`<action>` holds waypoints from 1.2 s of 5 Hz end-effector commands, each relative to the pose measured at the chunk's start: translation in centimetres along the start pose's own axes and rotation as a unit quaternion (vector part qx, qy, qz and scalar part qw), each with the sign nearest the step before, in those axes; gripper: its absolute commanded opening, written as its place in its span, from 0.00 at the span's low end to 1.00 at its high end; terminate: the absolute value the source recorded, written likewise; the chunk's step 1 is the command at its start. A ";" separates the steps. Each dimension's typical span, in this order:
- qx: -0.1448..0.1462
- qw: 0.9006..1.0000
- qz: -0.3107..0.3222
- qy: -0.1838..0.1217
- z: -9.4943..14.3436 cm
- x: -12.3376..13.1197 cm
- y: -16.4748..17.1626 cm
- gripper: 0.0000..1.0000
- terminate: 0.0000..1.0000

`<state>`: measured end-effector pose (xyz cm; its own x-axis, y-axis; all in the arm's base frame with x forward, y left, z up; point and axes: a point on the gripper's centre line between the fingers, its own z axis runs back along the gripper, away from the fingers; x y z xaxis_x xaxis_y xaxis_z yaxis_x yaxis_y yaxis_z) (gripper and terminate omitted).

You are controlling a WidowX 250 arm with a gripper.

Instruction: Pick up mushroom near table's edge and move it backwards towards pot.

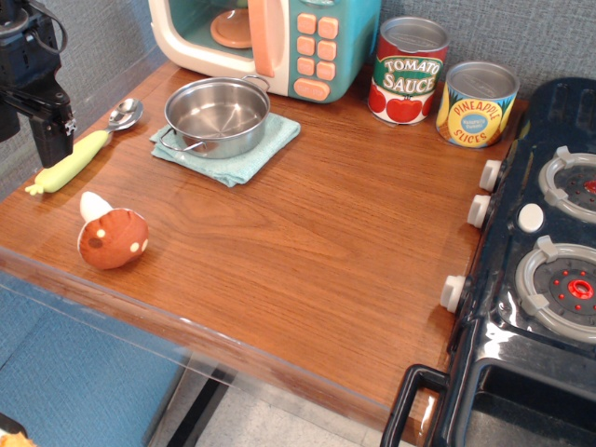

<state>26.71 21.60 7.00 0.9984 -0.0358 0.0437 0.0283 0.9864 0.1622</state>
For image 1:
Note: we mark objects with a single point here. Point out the orange microwave turntable plate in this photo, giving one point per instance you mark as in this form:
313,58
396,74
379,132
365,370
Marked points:
232,29

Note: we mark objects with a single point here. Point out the pineapple slices can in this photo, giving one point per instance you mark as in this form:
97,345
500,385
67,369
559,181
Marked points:
476,103

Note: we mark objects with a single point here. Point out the white stove knob top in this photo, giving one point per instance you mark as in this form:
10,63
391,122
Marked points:
489,175

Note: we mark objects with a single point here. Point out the white stove knob bottom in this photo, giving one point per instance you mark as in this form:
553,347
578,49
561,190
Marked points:
451,292

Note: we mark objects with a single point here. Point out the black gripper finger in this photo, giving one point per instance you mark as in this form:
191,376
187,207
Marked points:
9,121
53,130

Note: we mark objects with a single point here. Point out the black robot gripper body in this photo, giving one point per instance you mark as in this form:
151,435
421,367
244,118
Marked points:
32,40

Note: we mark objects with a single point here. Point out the white stove knob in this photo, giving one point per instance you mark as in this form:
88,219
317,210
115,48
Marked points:
489,175
478,210
451,292

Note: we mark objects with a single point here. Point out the stainless steel pot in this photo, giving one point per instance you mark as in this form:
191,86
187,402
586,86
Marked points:
217,118

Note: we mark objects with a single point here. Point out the tomato sauce can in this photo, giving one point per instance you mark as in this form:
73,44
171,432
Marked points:
409,61

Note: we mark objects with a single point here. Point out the teal toy microwave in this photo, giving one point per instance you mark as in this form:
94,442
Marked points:
307,50

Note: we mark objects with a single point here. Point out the white stove knob middle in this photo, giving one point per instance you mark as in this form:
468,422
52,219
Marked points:
478,210

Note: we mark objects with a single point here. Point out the black toy stove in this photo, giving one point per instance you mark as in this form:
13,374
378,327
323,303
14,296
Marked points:
522,351

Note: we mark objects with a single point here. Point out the spoon with green handle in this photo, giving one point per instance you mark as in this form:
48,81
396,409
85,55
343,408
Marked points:
51,180

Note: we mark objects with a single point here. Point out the brown plush mushroom toy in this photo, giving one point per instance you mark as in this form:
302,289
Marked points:
111,237

